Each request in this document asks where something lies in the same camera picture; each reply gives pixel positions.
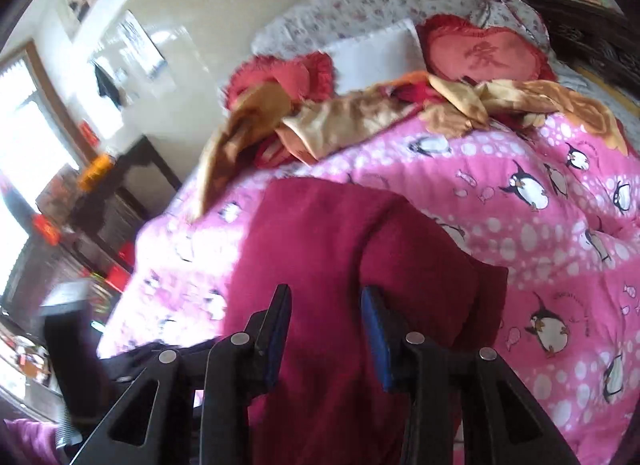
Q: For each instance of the dark wooden cabinet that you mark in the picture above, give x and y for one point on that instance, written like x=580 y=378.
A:
x=145 y=170

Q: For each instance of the golden satin cloth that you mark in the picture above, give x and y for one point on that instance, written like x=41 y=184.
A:
x=350 y=112

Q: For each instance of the floral print quilt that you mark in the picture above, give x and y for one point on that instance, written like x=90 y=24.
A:
x=350 y=5

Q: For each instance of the red box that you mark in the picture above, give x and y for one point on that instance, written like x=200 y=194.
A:
x=126 y=254
x=46 y=230
x=118 y=277

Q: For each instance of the dark hanging cloth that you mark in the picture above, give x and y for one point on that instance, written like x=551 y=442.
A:
x=107 y=85

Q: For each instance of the window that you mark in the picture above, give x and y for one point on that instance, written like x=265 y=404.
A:
x=30 y=145

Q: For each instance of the large red heart cushion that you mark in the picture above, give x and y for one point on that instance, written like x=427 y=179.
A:
x=480 y=55

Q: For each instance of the white pillow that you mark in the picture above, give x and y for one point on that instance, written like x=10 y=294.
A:
x=375 y=52

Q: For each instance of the person's left forearm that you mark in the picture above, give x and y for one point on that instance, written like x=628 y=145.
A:
x=25 y=440

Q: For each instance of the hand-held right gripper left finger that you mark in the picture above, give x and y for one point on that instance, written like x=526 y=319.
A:
x=277 y=335

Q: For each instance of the pink penguin print blanket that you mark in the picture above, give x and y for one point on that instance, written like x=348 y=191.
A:
x=525 y=245

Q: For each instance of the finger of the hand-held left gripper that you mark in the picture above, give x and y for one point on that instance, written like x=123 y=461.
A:
x=132 y=362

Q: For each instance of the small red wall sign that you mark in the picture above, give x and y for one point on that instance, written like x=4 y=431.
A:
x=88 y=133

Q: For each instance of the wall calendar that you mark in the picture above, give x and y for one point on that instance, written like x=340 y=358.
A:
x=142 y=45

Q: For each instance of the light grey bed sheet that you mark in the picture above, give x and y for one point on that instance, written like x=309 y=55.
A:
x=590 y=90

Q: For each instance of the small frilly red heart cushion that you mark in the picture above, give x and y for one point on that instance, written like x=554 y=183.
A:
x=300 y=75

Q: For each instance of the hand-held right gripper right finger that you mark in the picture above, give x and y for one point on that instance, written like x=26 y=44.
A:
x=382 y=345

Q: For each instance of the dark wooden headboard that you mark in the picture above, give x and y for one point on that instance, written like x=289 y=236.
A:
x=585 y=25

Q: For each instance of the orange ornament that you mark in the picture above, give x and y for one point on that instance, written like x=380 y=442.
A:
x=95 y=172

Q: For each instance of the dark red garment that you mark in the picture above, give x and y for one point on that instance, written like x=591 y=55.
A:
x=320 y=255

